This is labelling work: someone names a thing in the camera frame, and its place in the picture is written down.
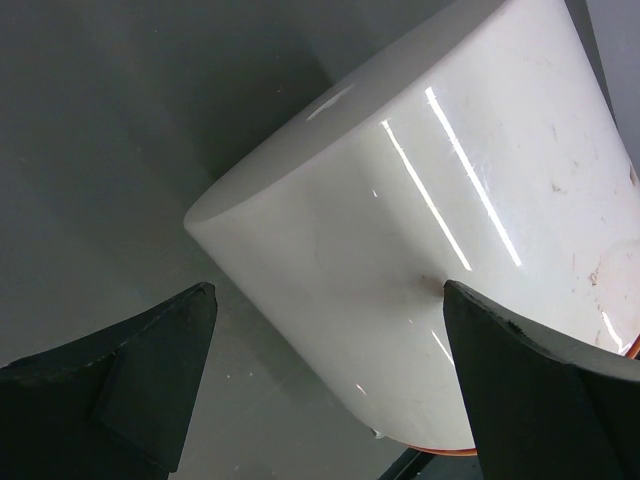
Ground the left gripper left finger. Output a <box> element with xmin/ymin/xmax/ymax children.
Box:
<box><xmin>1</xmin><ymin>282</ymin><xmax>216</xmax><ymax>479</ymax></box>

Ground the white drawer organizer shell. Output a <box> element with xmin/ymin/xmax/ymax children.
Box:
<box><xmin>184</xmin><ymin>1</ymin><xmax>639</xmax><ymax>455</ymax></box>

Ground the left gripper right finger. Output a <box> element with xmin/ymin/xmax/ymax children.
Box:
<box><xmin>443</xmin><ymin>280</ymin><xmax>639</xmax><ymax>479</ymax></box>

